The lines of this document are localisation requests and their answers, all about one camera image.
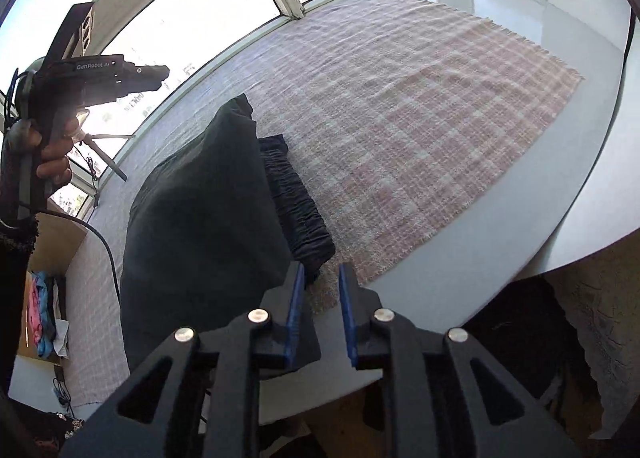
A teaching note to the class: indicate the person's left forearm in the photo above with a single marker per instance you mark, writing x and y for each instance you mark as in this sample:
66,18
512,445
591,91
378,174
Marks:
12,298

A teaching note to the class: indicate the pink shirt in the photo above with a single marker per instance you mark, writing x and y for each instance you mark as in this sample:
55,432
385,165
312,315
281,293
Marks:
36,313

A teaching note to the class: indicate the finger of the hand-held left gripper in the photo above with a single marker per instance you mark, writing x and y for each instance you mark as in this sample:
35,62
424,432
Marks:
147,78

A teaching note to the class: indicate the blue shirt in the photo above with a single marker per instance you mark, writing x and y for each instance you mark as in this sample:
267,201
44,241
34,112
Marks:
46,338

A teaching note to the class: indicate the black tripod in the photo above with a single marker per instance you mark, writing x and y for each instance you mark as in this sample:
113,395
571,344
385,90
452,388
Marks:
107,160

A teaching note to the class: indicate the pink plaid blanket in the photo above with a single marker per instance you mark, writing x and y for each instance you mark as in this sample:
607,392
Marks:
400,138

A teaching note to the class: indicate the dark grey garment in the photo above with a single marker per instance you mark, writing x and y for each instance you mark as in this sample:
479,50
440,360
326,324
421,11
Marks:
59,298

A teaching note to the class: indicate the cardboard box with clothes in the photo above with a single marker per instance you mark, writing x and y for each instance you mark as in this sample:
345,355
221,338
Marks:
60,238

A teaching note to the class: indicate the person's left hand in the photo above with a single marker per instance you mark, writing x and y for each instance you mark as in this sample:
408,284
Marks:
55,158

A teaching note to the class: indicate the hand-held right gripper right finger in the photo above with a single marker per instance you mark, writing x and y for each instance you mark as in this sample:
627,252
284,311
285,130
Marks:
347,323

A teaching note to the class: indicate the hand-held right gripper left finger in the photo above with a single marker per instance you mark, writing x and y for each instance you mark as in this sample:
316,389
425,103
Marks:
295,318

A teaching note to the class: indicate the white garment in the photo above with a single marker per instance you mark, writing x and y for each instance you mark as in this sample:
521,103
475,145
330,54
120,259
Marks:
61,338

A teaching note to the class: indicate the black pants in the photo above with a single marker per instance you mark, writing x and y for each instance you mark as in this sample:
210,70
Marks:
200,218

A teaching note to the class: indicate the pale patterned cloth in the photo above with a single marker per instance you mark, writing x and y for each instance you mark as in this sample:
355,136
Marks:
600,313

